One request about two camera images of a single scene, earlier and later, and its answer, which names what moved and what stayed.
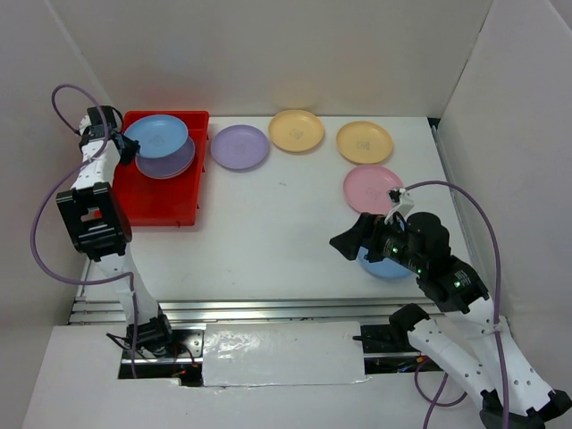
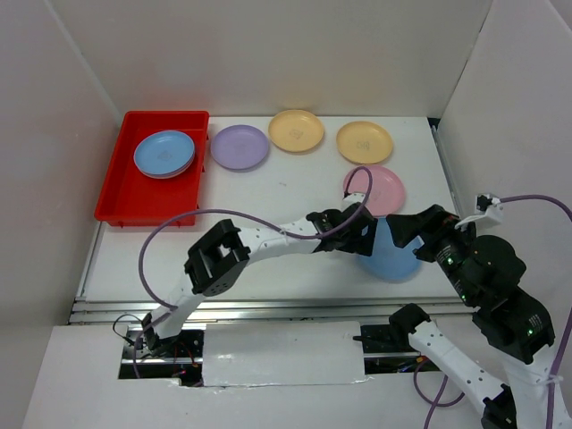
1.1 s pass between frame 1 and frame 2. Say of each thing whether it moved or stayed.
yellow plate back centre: stayed
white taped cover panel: stayed
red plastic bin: stayed
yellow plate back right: stayed
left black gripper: moved
